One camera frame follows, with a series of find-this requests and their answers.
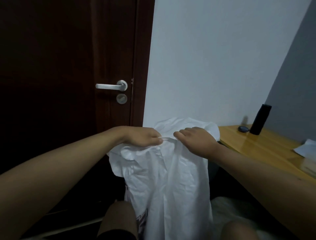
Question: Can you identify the person's left hand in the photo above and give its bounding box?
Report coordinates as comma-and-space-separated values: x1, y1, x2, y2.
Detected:
121, 126, 164, 148

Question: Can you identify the person's right hand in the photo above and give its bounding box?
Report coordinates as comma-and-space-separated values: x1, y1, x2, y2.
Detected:
173, 127, 220, 159

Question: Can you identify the white bag with red print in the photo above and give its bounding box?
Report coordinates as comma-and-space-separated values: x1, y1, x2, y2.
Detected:
107, 117, 221, 240

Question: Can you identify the grey woven sack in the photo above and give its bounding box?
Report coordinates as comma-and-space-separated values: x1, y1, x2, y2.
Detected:
210, 196, 292, 240

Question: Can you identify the person's left forearm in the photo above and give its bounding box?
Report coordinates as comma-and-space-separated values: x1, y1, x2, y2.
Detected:
0, 126, 129, 240

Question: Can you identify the person's right forearm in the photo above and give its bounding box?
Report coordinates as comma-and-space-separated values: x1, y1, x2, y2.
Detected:
212, 144, 316, 240

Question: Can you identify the person's left leg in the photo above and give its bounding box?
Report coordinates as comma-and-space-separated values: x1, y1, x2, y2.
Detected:
97, 200, 139, 240

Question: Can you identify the person's leg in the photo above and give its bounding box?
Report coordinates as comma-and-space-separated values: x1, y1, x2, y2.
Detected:
220, 220, 261, 240
97, 200, 139, 240

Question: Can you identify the person's right leg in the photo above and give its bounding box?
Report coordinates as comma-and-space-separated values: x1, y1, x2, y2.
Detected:
220, 220, 261, 240

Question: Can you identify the black cylindrical bottle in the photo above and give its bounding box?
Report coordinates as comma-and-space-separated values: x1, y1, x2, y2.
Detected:
249, 104, 273, 136

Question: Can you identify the yellow wooden desk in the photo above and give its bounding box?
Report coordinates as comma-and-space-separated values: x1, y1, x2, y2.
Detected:
218, 124, 316, 185

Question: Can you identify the dark brown wooden door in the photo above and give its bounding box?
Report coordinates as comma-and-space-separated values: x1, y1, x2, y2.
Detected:
129, 0, 156, 127

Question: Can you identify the white tissue sheet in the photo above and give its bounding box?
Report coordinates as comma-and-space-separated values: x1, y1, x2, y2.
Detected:
293, 138, 316, 158

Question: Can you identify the silver door handle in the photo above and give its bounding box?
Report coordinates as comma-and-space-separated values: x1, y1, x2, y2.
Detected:
95, 80, 128, 92

